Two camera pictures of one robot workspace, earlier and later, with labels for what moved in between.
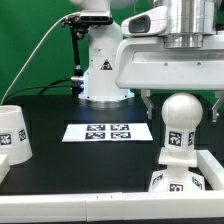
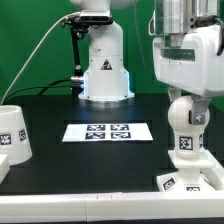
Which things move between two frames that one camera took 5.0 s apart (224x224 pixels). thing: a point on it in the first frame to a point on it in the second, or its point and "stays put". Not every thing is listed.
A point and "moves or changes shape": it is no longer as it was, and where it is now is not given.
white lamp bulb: (181, 113) moves or changes shape
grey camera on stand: (95, 17) stays put
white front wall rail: (116, 206) stays put
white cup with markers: (14, 137) stays put
